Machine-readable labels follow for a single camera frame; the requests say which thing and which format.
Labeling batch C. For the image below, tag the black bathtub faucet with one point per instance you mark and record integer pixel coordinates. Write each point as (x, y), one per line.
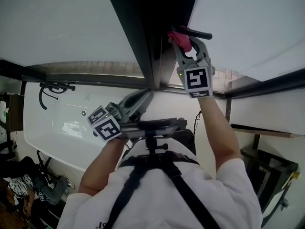
(42, 96)

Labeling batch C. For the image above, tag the brown wooden cabinet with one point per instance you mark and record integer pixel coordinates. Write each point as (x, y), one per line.
(15, 113)

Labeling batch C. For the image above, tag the chrome bathtub overflow cap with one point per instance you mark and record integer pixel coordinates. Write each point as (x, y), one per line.
(83, 113)

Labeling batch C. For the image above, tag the black chest-mounted phone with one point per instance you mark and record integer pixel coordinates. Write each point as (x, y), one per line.
(152, 128)

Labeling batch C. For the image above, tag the white bottle green mark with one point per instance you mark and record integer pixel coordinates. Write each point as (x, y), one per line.
(3, 111)

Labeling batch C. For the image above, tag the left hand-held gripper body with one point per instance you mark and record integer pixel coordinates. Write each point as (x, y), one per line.
(106, 129)

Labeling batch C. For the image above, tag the black trousers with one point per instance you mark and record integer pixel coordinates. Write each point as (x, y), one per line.
(187, 139)

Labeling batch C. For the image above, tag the black metal rack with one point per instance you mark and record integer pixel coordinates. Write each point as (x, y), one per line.
(262, 166)

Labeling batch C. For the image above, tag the black chest harness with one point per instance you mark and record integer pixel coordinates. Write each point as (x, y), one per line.
(186, 190)

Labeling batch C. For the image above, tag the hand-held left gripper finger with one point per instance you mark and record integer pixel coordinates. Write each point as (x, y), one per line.
(143, 105)
(127, 99)

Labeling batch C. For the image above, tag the person's left forearm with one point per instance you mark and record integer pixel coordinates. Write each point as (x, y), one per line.
(102, 170)

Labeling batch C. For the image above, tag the person's right forearm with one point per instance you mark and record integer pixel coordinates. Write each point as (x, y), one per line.
(214, 132)

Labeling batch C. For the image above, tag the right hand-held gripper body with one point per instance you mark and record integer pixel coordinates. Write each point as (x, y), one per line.
(197, 80)

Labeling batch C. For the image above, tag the white bathtub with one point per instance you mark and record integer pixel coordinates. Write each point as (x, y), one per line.
(47, 132)

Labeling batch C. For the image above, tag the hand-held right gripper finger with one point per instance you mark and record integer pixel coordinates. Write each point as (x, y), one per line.
(182, 58)
(202, 49)

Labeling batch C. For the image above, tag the pink cleaning cloth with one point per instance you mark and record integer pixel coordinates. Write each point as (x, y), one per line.
(178, 38)

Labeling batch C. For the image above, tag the frosted glass panel black frame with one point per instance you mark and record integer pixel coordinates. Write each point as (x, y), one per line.
(59, 20)

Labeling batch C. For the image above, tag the person in white shirt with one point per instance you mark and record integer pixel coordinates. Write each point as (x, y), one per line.
(155, 199)

